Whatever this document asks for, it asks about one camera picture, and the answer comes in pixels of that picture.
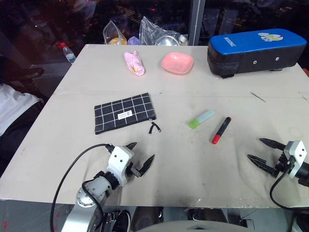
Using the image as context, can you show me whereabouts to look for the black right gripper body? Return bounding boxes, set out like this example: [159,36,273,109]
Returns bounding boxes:
[272,154,295,179]

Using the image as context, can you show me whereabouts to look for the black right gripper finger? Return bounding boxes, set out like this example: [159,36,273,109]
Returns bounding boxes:
[259,138,287,152]
[247,154,277,174]

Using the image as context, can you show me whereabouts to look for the crumpled clear plastic bag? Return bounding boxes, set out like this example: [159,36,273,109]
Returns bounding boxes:
[139,15,189,46]

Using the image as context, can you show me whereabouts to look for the yellow round item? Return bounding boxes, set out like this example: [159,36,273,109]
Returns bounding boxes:
[107,37,128,46]

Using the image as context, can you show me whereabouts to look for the grey rounded robot torso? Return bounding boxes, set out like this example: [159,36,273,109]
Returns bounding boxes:
[137,220,250,232]

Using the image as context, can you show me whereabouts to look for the clear plastic zip bag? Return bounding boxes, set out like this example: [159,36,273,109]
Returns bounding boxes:
[103,20,129,46]

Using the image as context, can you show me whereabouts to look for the pink folded umbrella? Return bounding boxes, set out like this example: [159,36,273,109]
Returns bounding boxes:
[124,50,146,78]

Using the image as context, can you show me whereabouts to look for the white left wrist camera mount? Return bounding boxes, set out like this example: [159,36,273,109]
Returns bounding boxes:
[107,145,135,187]

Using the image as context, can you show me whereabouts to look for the grey metal post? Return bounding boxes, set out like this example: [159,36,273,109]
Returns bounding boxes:
[188,0,206,46]

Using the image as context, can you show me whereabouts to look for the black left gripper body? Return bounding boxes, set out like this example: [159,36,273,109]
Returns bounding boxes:
[124,159,143,181]

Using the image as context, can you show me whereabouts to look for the round metal bowl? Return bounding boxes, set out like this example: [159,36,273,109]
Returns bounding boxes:
[154,35,180,46]

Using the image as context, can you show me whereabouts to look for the person in white shirt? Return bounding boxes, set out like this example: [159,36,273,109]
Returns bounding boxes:
[0,83,45,174]

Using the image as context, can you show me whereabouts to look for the blue and black cartoon box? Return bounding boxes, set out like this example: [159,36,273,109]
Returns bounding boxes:
[207,29,308,79]

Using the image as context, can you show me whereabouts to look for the pink plastic bowl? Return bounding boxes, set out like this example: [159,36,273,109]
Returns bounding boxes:
[161,52,195,75]

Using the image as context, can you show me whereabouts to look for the black grid pencil pouch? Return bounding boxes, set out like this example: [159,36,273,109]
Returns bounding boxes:
[94,92,163,136]

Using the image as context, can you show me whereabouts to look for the water bottle with red cap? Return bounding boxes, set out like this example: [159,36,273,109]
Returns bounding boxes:
[56,42,77,65]

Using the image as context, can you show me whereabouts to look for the green highlighter pen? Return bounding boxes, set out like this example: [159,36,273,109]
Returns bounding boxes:
[188,109,216,130]

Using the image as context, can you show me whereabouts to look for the black marker with red cap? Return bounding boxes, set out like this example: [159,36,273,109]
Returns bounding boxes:
[211,116,232,145]

